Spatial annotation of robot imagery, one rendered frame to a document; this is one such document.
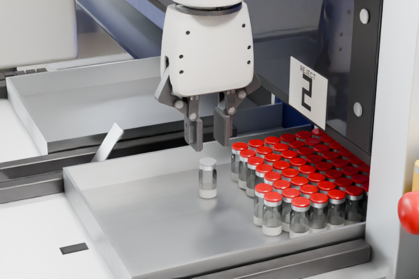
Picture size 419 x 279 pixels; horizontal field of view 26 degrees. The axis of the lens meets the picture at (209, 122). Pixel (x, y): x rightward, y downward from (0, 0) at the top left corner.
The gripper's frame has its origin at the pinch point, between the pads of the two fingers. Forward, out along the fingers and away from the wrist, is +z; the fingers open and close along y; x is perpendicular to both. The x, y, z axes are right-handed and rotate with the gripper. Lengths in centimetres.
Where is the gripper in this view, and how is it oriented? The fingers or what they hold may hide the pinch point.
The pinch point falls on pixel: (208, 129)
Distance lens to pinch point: 106.9
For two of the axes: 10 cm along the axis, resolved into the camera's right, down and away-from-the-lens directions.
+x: 3.9, 3.6, -8.4
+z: 0.0, 9.2, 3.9
